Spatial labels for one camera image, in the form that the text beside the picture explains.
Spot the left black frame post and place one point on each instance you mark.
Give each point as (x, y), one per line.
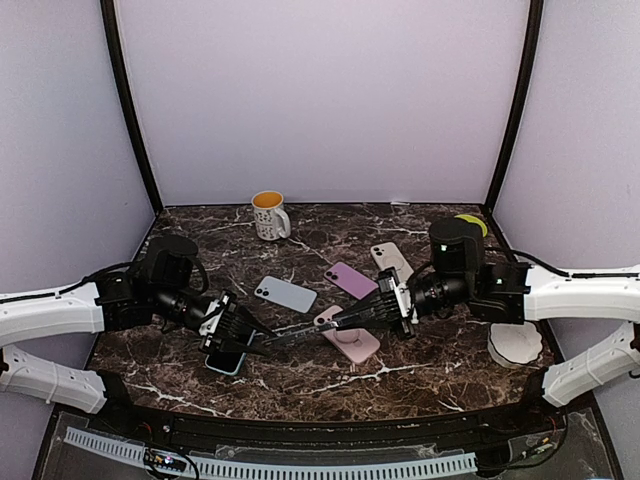
(123, 88)

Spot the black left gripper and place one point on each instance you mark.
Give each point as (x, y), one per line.
(215, 335)

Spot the black frame post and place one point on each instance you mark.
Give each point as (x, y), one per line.
(123, 88)
(521, 89)

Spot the black front rail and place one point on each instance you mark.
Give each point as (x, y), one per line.
(484, 429)

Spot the clear phone case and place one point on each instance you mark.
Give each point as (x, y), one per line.
(295, 336)

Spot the yellow-green bowl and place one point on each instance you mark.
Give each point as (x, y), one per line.
(472, 220)

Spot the white phone case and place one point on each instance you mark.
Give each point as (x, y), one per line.
(387, 255)

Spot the purple phone case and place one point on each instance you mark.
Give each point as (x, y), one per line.
(350, 280)

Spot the white spotted mug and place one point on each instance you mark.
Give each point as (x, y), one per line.
(271, 220)

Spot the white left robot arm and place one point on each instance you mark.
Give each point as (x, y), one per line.
(120, 297)

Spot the light blue bare phone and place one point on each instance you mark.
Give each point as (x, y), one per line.
(285, 294)

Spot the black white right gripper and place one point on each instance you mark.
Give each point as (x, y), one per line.
(394, 299)

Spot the light blue phone case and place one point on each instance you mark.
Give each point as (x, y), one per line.
(226, 363)

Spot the right black frame post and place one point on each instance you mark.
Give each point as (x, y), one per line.
(521, 89)

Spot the white scalloped dish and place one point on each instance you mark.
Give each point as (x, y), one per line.
(513, 346)

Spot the pink phone case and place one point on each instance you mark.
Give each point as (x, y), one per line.
(357, 345)

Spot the grey slotted cable duct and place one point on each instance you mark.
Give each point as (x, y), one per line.
(168, 464)

